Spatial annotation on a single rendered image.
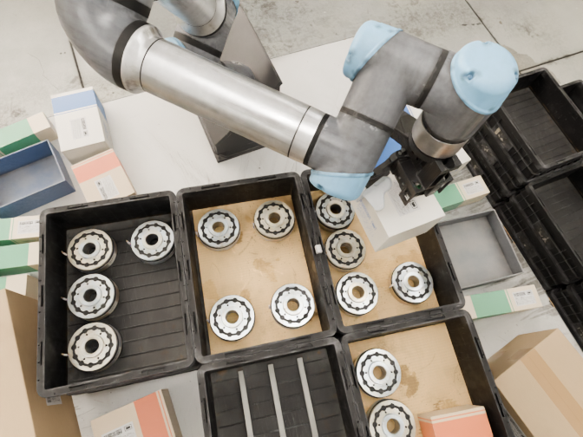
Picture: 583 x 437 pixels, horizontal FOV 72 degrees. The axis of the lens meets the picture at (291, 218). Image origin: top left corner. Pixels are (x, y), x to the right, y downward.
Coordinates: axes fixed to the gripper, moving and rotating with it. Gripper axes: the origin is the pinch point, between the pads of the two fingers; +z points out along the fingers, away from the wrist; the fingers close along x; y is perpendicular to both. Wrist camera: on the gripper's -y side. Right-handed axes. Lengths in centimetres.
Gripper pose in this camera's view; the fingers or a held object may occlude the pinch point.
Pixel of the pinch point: (388, 185)
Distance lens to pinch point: 80.5
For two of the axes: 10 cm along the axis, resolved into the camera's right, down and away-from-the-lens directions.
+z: -0.8, 3.6, 9.3
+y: 3.8, 8.7, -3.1
